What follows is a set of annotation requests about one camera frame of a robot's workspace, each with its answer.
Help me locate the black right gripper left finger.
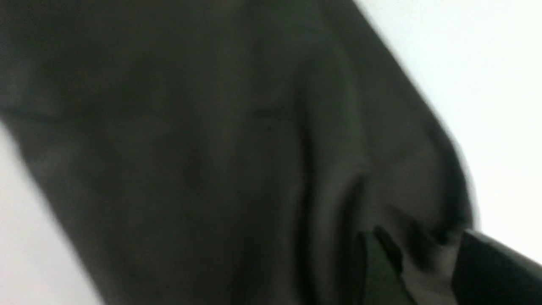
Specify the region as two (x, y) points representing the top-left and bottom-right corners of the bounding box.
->
(358, 227), (416, 305)

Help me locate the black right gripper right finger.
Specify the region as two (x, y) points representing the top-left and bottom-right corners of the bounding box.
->
(452, 230), (542, 305)

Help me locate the dark gray long-sleeve top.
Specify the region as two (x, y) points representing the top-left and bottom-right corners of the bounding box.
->
(1, 0), (473, 305)

